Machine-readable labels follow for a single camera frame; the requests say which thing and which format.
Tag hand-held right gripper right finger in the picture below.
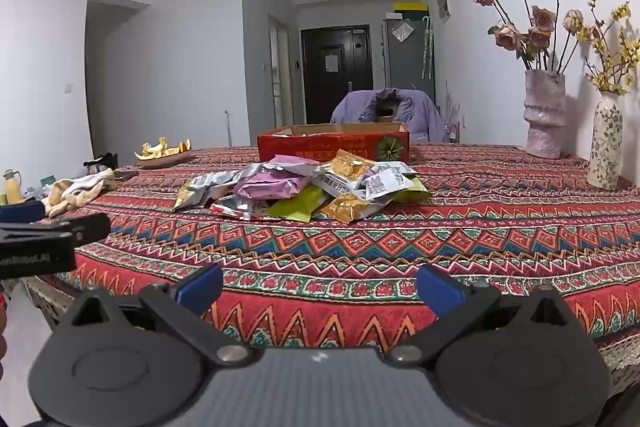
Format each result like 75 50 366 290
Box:
387 263 574 366

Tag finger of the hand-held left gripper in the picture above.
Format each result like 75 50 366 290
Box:
0 201 46 224
0 213 112 253

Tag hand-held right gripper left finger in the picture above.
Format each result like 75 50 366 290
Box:
59 263 251 365

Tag pile of mixed snack bags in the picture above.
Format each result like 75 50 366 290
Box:
172 149 432 224

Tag red cardboard box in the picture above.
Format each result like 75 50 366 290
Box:
257 123 411 162

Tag yellow bottle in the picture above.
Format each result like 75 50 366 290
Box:
2 169 24 204

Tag beige cloth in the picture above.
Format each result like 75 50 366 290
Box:
42 168 118 219

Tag patterned red tablecloth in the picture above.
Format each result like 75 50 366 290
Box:
22 142 640 408

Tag black bag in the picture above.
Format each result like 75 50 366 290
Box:
84 152 119 170

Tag plate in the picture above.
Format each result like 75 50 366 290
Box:
135 149 193 169

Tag wooden chair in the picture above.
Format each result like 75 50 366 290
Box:
375 102 402 124

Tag purple jacket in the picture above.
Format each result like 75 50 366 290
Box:
331 88 448 142

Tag pink ribbed vase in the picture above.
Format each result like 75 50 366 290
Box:
522 69 567 158

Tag white floral vase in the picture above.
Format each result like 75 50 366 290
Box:
587 91 625 192

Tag dark entrance door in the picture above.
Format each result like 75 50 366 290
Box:
301 25 373 124

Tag grey refrigerator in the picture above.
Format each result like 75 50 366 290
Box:
382 13 435 108

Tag glass inner door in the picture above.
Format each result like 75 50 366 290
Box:
268 14 294 128

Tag white umbrella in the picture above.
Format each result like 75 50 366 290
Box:
420 17 434 80

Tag yellow flower branches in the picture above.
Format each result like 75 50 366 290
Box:
577 0 640 96

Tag dried pink roses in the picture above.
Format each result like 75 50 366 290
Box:
467 0 586 72

